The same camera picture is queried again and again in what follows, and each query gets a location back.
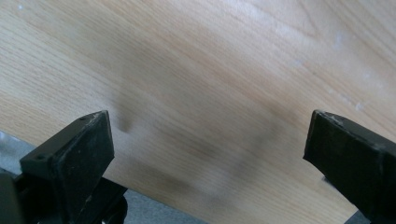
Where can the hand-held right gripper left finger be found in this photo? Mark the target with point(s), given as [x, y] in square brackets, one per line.
[77, 155]

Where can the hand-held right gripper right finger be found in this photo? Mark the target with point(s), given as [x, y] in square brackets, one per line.
[351, 158]

